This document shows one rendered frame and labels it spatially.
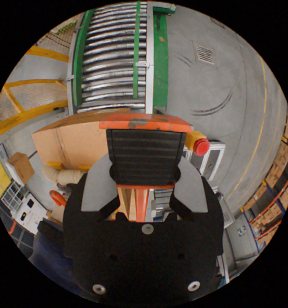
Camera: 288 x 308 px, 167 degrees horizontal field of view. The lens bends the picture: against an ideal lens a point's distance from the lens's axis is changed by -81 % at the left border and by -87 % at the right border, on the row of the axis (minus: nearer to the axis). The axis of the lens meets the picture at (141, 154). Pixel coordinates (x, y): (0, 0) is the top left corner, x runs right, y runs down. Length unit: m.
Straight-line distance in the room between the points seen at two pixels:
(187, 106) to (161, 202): 1.21
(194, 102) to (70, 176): 1.49
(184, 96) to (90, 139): 1.30
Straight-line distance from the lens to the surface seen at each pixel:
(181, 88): 1.42
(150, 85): 0.73
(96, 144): 0.29
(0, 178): 7.62
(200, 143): 0.36
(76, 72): 0.90
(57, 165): 0.43
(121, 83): 0.80
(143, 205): 0.19
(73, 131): 0.31
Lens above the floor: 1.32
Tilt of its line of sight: 59 degrees down
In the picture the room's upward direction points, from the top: 179 degrees counter-clockwise
